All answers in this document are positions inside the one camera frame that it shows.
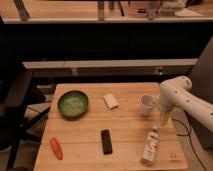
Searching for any black cable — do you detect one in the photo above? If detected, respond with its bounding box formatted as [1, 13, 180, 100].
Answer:
[171, 118, 208, 171]

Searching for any black office chair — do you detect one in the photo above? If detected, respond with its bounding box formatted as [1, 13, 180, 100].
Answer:
[0, 67, 50, 170]

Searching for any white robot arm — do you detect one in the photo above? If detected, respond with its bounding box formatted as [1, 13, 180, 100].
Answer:
[156, 76, 213, 132]

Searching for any wooden shelf rail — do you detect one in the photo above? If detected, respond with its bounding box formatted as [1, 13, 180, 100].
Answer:
[23, 58, 198, 69]

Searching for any clear plastic bottle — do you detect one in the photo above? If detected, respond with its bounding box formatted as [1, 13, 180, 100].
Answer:
[141, 126, 159, 165]

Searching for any black remote control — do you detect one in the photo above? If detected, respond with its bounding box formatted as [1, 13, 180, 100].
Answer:
[101, 130, 113, 155]

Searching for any white rectangular box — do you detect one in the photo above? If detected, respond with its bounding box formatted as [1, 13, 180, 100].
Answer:
[103, 93, 119, 109]

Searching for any orange carrot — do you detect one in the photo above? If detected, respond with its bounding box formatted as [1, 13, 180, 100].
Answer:
[50, 138, 63, 160]

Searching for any green ceramic bowl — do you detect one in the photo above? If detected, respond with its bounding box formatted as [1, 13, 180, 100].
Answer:
[57, 90, 89, 119]

